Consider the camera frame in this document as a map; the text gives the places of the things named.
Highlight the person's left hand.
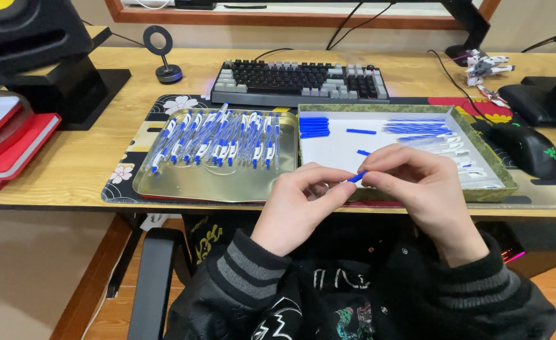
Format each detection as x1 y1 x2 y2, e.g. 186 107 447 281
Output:
251 162 357 258

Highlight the person's right hand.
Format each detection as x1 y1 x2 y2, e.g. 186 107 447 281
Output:
357 144 490 269

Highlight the pile of white pen barrels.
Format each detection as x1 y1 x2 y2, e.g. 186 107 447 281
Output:
419 132 489 183

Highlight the bundle of blue pen refills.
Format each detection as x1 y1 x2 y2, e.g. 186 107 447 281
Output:
382 118 451 143

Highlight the green cardboard box lid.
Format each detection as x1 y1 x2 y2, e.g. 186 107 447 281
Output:
297 103 519 203

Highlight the stack of blue grip sleeves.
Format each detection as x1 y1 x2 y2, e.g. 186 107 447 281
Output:
299 116 331 139

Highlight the gold metal tray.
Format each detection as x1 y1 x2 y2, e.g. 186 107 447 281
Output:
132 108 299 204

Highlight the row of blue white pens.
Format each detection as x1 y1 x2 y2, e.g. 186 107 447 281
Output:
146 102 281 176

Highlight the black computer mouse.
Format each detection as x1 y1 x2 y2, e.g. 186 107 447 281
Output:
487 122 556 180

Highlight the person's black jacket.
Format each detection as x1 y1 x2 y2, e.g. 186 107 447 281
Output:
164 212 556 340

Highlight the black computer case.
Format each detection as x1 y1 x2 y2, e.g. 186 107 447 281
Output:
475 221 556 280

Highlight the grey black mechanical keyboard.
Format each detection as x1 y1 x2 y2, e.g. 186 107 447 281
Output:
210 59 391 108

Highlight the black wrist rest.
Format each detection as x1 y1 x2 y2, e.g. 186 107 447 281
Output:
497 83 556 127

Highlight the white power strip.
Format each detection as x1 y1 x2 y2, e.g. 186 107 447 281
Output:
138 213 171 232

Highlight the white robot model figure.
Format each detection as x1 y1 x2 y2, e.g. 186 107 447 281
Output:
464 48 516 109

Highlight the black chair armrest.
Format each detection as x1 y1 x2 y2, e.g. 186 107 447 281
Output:
126 228 184 340

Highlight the patterned floral desk mat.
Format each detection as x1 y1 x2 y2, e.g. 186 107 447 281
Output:
100 93 556 209

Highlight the black monitor stand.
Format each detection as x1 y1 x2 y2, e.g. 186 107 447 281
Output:
440 0 491 65

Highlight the black round phone stand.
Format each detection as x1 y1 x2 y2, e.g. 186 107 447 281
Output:
142 25 184 85

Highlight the wooden monitor shelf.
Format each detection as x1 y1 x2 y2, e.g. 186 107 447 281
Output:
104 0 502 31

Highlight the wooden desk leg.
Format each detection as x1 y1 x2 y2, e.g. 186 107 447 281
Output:
48 212 135 340

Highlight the black speaker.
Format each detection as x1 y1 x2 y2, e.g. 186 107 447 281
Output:
0 0 94 77

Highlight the black mouse cable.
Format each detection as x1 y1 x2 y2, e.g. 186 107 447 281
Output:
427 49 497 126

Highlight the black keyboard cable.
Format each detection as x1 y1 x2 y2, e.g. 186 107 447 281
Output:
254 47 296 61

